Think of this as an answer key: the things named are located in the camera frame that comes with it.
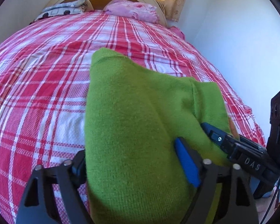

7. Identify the green orange striped knit sweater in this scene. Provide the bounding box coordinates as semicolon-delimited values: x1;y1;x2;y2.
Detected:
85;48;231;223

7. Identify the pink cloth beside bed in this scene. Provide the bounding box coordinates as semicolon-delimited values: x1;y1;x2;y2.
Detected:
169;26;185;40

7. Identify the red white plaid bedspread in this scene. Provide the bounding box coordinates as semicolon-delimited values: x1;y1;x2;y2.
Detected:
0;11;265;223

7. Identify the pink floral pillow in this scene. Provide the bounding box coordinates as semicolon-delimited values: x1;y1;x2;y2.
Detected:
104;0;160;23

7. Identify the grey car print pillow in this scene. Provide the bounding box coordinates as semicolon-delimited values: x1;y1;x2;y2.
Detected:
34;0;88;22

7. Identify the black cable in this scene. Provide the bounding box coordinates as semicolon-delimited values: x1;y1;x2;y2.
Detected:
258;167;280;224

